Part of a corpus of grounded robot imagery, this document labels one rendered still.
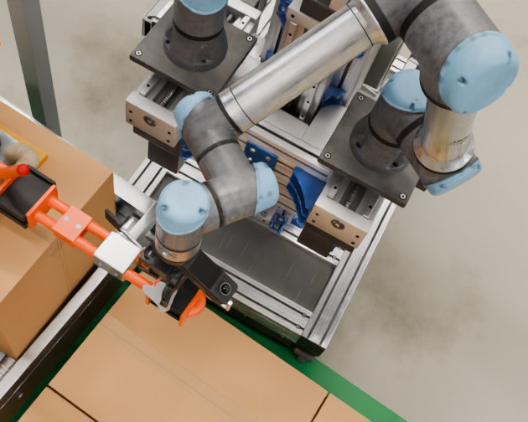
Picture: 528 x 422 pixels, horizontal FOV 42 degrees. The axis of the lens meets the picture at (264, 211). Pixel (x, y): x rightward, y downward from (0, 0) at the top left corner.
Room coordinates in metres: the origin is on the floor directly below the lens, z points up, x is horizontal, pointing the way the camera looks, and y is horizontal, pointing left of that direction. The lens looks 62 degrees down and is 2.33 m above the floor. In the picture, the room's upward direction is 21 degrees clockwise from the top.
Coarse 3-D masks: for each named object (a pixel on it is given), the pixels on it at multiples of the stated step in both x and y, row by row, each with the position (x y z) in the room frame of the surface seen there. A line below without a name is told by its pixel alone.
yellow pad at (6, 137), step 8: (0, 128) 0.69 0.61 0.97; (0, 136) 0.67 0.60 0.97; (8, 136) 0.68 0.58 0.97; (16, 136) 0.69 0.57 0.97; (0, 144) 0.65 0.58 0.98; (8, 144) 0.66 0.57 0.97; (0, 152) 0.63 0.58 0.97; (40, 152) 0.67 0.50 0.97; (0, 160) 0.62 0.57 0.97; (40, 160) 0.65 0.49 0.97
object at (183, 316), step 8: (184, 288) 0.45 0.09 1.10; (192, 288) 0.45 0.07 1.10; (176, 296) 0.43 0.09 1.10; (184, 296) 0.43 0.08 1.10; (192, 296) 0.44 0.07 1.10; (176, 304) 0.41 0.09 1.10; (184, 304) 0.42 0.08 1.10; (192, 304) 0.42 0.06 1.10; (168, 312) 0.41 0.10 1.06; (176, 312) 0.41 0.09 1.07; (184, 312) 0.40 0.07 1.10; (184, 320) 0.40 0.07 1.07
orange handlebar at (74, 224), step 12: (48, 204) 0.52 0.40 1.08; (60, 204) 0.52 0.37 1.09; (36, 216) 0.48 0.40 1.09; (48, 216) 0.49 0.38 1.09; (72, 216) 0.51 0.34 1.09; (84, 216) 0.51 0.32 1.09; (48, 228) 0.47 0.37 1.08; (60, 228) 0.47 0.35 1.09; (72, 228) 0.48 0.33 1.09; (84, 228) 0.49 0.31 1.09; (96, 228) 0.50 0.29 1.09; (72, 240) 0.46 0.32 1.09; (84, 240) 0.47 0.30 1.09; (132, 276) 0.44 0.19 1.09; (204, 300) 0.45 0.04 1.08; (192, 312) 0.41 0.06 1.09
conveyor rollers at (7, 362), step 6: (132, 216) 0.79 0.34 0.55; (126, 222) 0.77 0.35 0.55; (132, 222) 0.78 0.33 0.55; (126, 228) 0.75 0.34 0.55; (120, 234) 0.73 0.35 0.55; (90, 276) 0.59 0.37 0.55; (6, 360) 0.31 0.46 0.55; (12, 360) 0.31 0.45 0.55; (0, 366) 0.29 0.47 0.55; (6, 366) 0.29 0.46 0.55; (12, 366) 0.30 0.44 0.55; (0, 372) 0.28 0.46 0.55; (6, 372) 0.28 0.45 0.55; (0, 378) 0.26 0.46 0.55
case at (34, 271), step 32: (32, 128) 0.73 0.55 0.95; (64, 160) 0.68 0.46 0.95; (64, 192) 0.61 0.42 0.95; (96, 192) 0.64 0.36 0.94; (0, 224) 0.49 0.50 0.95; (0, 256) 0.43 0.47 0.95; (32, 256) 0.45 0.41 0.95; (64, 256) 0.52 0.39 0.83; (0, 288) 0.36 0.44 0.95; (32, 288) 0.41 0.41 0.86; (64, 288) 0.49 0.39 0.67; (0, 320) 0.32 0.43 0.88; (32, 320) 0.39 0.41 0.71
